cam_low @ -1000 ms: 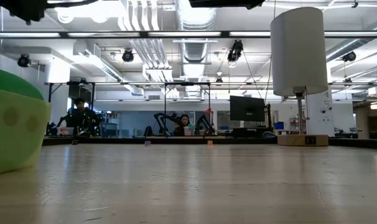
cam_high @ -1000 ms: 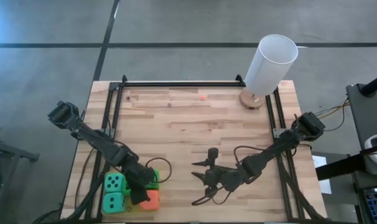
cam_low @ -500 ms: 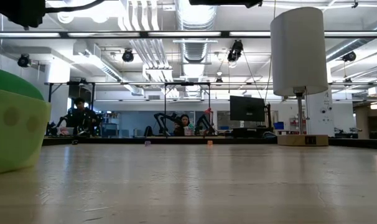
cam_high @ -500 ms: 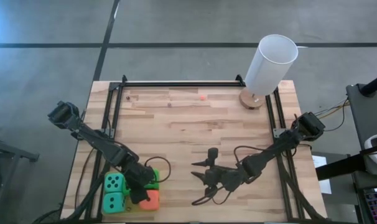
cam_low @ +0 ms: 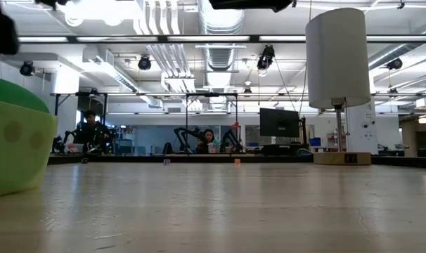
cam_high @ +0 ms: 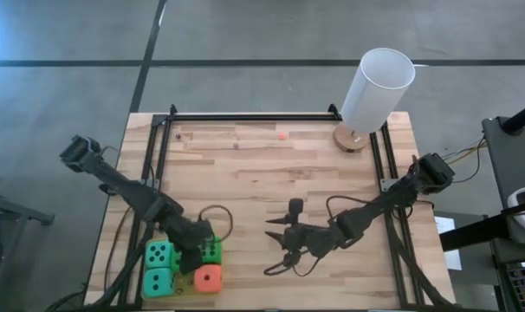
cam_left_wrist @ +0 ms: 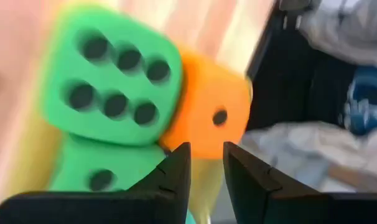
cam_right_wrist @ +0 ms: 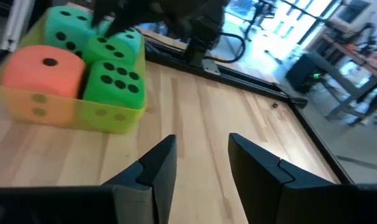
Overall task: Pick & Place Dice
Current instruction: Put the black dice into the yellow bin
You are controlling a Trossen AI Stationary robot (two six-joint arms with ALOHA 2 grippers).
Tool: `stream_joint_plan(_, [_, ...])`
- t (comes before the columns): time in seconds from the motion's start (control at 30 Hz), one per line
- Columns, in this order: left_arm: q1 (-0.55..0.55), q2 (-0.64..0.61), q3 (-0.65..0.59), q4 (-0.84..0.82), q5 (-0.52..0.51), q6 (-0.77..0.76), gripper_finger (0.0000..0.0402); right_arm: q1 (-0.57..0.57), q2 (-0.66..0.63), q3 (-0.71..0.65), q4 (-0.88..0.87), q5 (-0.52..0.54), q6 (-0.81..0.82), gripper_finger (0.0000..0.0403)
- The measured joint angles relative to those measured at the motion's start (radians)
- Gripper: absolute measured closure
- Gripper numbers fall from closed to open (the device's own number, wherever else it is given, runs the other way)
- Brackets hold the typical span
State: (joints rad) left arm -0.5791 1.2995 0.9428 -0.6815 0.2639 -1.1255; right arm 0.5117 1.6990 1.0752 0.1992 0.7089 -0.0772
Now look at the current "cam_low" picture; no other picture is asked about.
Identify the black background robot arm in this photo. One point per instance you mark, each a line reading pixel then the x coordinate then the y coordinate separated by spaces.
pixel 183 135

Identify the black background frame stand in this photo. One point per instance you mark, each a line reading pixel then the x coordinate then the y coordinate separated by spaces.
pixel 186 109

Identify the background robot arm with red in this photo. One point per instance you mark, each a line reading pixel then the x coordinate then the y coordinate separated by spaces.
pixel 234 137

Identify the blue storage box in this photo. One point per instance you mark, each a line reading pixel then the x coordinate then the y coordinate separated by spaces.
pixel 315 141

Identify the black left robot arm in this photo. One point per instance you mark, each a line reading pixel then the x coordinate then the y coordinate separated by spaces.
pixel 0 28

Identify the black ceiling spotlight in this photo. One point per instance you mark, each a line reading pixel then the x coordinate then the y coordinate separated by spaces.
pixel 144 63
pixel 395 64
pixel 26 68

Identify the small orange die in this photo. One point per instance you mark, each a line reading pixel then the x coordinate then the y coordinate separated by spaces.
pixel 237 161

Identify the white lamp with wooden base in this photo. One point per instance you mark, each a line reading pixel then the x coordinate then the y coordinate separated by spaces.
pixel 336 56

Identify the person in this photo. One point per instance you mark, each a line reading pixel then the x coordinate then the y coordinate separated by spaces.
pixel 207 138
pixel 91 135

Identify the small purple die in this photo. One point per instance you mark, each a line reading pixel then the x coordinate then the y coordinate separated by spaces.
pixel 167 161

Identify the small dark grey die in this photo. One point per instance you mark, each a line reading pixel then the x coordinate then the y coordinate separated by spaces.
pixel 84 160

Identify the black overhead camera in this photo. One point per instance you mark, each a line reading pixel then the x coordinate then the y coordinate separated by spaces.
pixel 266 56

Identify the black computer monitor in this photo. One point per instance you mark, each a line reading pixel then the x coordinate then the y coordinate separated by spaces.
pixel 278 123

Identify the yellow translucent plastic bin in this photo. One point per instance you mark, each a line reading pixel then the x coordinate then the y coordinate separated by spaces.
pixel 23 165

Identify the green foam die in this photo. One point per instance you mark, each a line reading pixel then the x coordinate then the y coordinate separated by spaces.
pixel 9 93

